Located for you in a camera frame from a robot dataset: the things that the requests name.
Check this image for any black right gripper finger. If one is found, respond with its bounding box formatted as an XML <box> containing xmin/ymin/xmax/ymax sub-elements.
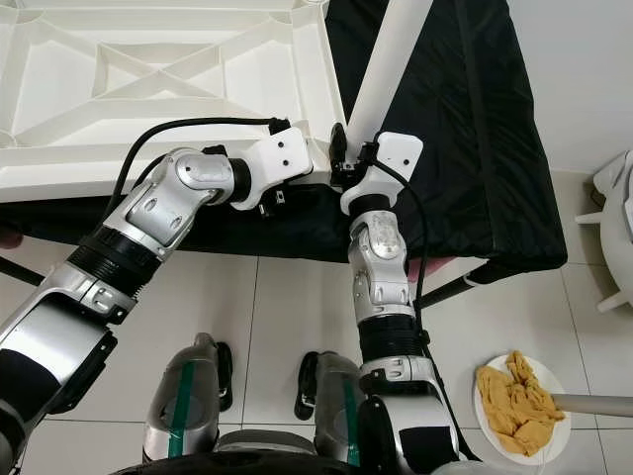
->
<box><xmin>329</xmin><ymin>123</ymin><xmax>350</xmax><ymax>186</ymax></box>

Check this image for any white plastic table leg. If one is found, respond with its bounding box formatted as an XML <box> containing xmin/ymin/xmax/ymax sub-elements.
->
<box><xmin>345</xmin><ymin>0</ymin><xmax>435</xmax><ymax>149</ymax></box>

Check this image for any black cloth table cover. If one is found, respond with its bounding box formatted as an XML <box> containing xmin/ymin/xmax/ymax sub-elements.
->
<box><xmin>0</xmin><ymin>0</ymin><xmax>571</xmax><ymax>280</ymax></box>

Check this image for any silver right robot leg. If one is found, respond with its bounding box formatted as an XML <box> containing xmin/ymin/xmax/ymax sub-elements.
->
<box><xmin>295</xmin><ymin>351</ymin><xmax>369</xmax><ymax>468</ymax></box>

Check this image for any silver robot leg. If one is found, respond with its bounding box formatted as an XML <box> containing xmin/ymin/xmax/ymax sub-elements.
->
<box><xmin>295</xmin><ymin>351</ymin><xmax>369</xmax><ymax>468</ymax></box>
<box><xmin>143</xmin><ymin>333</ymin><xmax>234</xmax><ymax>462</ymax></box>

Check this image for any silver left robot leg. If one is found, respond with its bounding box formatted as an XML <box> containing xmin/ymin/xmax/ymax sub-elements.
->
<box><xmin>143</xmin><ymin>333</ymin><xmax>234</xmax><ymax>462</ymax></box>

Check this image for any white plastic chair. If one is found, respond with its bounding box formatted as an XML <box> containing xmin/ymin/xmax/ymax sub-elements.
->
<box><xmin>576</xmin><ymin>148</ymin><xmax>633</xmax><ymax>316</ymax></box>

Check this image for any black robot waist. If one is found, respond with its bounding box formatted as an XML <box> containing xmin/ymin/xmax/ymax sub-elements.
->
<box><xmin>109</xmin><ymin>450</ymin><xmax>367</xmax><ymax>475</ymax></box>

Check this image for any white round plate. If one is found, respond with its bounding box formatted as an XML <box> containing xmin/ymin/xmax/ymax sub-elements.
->
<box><xmin>472</xmin><ymin>352</ymin><xmax>574</xmax><ymax>467</ymax></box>

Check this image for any grey pole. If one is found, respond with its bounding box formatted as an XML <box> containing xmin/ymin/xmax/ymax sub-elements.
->
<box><xmin>549</xmin><ymin>393</ymin><xmax>633</xmax><ymax>418</ymax></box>

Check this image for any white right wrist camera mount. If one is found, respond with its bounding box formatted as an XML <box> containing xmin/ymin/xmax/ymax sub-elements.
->
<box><xmin>341</xmin><ymin>132</ymin><xmax>425</xmax><ymax>218</ymax></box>

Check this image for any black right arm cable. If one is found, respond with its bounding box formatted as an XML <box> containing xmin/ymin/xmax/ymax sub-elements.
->
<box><xmin>376</xmin><ymin>161</ymin><xmax>478</xmax><ymax>462</ymax></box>

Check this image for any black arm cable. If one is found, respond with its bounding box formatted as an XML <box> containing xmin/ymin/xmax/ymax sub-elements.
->
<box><xmin>114</xmin><ymin>116</ymin><xmax>294</xmax><ymax>225</ymax></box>
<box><xmin>376</xmin><ymin>161</ymin><xmax>478</xmax><ymax>462</ymax></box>

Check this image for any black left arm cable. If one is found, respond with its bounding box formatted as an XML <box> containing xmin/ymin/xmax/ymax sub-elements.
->
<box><xmin>114</xmin><ymin>116</ymin><xmax>294</xmax><ymax>225</ymax></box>

